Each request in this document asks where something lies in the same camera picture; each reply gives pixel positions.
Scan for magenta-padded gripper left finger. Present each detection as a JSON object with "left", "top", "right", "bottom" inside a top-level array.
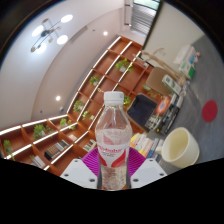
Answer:
[{"left": 59, "top": 146, "right": 101, "bottom": 190}]

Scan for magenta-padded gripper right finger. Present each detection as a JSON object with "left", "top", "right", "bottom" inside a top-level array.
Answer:
[{"left": 127, "top": 147, "right": 168, "bottom": 190}]

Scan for clear plastic water bottle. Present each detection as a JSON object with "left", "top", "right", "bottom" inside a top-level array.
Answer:
[{"left": 94, "top": 91, "right": 132, "bottom": 192}]

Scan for cream plastic cup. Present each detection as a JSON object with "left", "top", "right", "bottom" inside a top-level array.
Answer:
[{"left": 160, "top": 126, "right": 201, "bottom": 169}]

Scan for dark book stack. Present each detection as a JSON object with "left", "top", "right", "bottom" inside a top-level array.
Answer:
[{"left": 144, "top": 93, "right": 185, "bottom": 136}]

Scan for flat round red coaster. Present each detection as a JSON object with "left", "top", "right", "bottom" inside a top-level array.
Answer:
[{"left": 201, "top": 99, "right": 219, "bottom": 123}]

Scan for tall green-white carton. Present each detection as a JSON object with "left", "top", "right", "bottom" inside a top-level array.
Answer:
[{"left": 161, "top": 73, "right": 183, "bottom": 96}]

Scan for wooden artist mannequin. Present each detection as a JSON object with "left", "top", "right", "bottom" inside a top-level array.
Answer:
[{"left": 141, "top": 47, "right": 188, "bottom": 84}]

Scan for small green-white box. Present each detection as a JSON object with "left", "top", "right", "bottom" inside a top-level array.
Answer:
[{"left": 179, "top": 61, "right": 196, "bottom": 79}]

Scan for wooden shelf unit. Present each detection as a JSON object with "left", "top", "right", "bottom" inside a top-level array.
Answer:
[{"left": 0, "top": 34, "right": 158, "bottom": 177}]

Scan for flat white boxes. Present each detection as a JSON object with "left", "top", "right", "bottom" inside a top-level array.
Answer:
[{"left": 173, "top": 44, "right": 198, "bottom": 66}]

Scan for ceiling air vent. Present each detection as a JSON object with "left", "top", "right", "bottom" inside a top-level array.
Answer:
[{"left": 75, "top": 24, "right": 89, "bottom": 43}]

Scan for branching ceiling lamp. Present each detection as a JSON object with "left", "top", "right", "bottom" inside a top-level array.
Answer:
[{"left": 30, "top": 13, "right": 74, "bottom": 54}]

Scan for grey window curtain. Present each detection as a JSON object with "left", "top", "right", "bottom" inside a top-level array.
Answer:
[{"left": 131, "top": 4, "right": 158, "bottom": 36}]

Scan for window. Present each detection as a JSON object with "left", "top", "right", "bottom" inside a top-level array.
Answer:
[{"left": 133, "top": 0, "right": 161, "bottom": 9}]

